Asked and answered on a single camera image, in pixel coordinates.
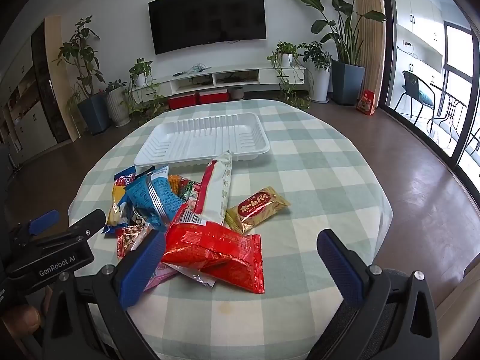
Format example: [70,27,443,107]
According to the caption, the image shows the light blue snack packet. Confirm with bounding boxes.
[124,166,186,233]

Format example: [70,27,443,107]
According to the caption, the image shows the trailing pothos plant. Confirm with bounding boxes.
[267,41,306,103]
[127,58,168,118]

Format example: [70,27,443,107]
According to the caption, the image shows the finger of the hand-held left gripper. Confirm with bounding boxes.
[35,209,107,250]
[9,210,61,247]

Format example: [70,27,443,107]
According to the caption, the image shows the green orange snack packet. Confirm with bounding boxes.
[168,174,204,204]

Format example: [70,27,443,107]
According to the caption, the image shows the blue yellow cake packet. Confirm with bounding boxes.
[103,166,137,237]

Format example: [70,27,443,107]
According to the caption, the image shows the large-leaf plant in blue pot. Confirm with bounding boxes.
[289,0,387,106]

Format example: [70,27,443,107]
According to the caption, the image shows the black balcony table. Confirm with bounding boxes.
[429,82,469,147]

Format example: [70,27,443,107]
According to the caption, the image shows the red storage box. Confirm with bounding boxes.
[199,89,229,104]
[168,94,197,110]

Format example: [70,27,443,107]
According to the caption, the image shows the gold red-label wafer packet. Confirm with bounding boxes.
[225,186,292,235]

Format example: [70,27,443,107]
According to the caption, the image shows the cables on cabinet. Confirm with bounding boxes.
[172,64,212,77]

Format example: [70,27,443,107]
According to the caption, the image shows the red star-print snack packet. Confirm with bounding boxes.
[115,224,154,263]

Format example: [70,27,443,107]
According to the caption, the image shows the red bag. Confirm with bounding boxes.
[356,89,376,116]

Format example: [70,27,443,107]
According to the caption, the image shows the wooden wall cabinet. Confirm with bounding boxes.
[0,15,81,166]

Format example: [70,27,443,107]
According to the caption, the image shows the white television cabinet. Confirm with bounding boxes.
[133,65,306,96]

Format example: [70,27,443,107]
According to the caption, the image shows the small-leaf tree in blue pot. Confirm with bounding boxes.
[56,16,112,136]

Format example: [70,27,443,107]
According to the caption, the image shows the black balcony chair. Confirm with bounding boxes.
[394,70,437,128]

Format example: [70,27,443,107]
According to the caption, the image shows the large red snack packet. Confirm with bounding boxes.
[161,210,266,295]

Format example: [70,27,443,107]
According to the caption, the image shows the black wall television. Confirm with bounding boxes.
[148,0,268,56]

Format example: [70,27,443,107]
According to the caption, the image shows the white plastic tray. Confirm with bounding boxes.
[133,112,271,175]

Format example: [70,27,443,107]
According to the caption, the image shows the person's left hand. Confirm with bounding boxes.
[0,304,42,338]

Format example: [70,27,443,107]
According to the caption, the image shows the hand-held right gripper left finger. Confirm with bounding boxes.
[41,230,167,360]

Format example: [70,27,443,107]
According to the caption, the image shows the plant in white ribbed pot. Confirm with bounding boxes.
[104,80,132,127]

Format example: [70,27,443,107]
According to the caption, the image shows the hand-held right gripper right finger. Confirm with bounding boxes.
[307,229,440,360]

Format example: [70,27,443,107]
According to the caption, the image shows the plant in tall white pot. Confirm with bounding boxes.
[298,41,333,103]

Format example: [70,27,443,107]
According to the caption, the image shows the glass sliding door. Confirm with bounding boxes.
[379,0,480,181]

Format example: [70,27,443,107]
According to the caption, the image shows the long white red snack packet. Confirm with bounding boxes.
[184,150,234,229]

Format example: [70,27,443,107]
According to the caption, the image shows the pink snack packet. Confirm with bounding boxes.
[144,262,216,291]

